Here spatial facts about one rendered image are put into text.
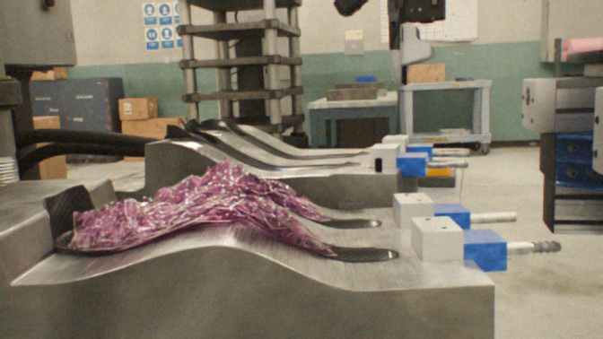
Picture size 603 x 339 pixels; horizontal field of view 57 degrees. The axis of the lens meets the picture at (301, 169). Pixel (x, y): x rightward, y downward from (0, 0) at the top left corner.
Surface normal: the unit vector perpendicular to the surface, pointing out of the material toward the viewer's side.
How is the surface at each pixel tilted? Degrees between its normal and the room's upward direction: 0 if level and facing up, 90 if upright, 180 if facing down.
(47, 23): 90
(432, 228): 0
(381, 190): 90
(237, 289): 90
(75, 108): 90
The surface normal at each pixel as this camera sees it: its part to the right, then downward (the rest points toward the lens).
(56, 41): 0.95, 0.00
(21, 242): 0.98, -0.22
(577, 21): -0.14, 0.18
